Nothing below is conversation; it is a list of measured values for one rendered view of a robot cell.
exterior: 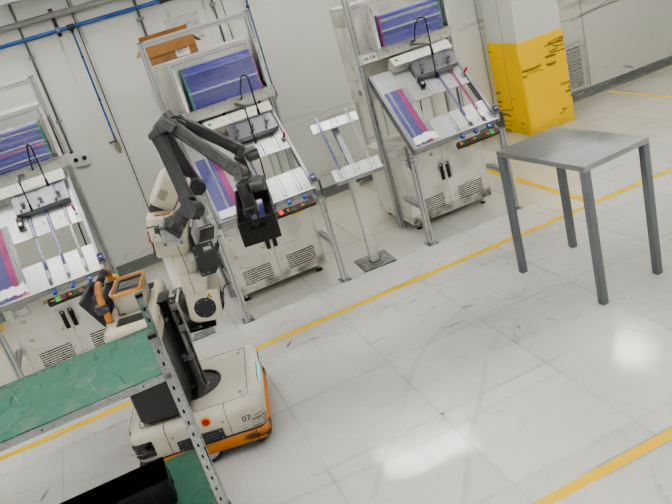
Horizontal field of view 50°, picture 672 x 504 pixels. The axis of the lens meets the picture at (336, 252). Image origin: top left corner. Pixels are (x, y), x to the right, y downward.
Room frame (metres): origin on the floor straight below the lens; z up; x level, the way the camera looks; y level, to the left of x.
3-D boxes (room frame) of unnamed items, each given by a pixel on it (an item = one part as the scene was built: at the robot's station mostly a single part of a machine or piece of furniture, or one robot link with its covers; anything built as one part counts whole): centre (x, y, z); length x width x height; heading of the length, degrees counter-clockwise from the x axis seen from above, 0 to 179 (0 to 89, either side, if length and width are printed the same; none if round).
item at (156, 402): (3.25, 0.99, 0.59); 0.55 x 0.34 x 0.83; 3
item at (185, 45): (5.28, 0.60, 1.82); 0.68 x 0.30 x 0.20; 105
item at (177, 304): (3.33, 0.73, 0.68); 0.28 x 0.27 x 0.25; 3
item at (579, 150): (3.74, -1.40, 0.40); 0.70 x 0.45 x 0.80; 20
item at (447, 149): (5.33, -0.95, 0.65); 1.01 x 0.73 x 1.29; 15
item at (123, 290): (3.25, 1.01, 0.87); 0.23 x 0.15 x 0.11; 3
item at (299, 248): (5.12, 0.51, 0.31); 0.70 x 0.65 x 0.62; 105
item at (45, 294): (4.57, 1.85, 0.66); 1.01 x 0.73 x 1.31; 15
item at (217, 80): (5.02, 0.42, 1.52); 0.51 x 0.13 x 0.27; 105
